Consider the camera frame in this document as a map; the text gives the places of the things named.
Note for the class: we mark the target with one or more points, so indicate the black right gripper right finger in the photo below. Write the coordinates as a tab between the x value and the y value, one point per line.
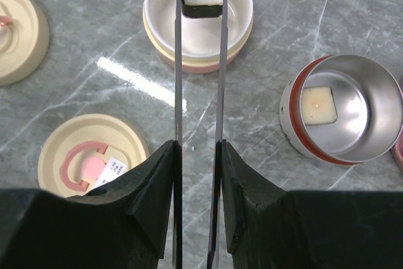
267	227

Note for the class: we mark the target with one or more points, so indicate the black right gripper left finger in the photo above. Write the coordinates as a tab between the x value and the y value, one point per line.
122	224

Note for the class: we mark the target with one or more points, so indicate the steel tongs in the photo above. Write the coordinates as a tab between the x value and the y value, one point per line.
213	240

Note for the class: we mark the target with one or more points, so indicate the cream lid with label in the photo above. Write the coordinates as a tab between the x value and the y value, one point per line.
88	151

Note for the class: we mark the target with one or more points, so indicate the steel bowl red band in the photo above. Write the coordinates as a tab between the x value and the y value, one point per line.
368	102

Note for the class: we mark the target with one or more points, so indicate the pink octagonal plate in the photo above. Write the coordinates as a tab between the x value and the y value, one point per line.
397	152

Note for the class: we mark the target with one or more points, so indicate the pink bowl white inside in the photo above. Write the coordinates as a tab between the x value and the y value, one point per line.
200	37

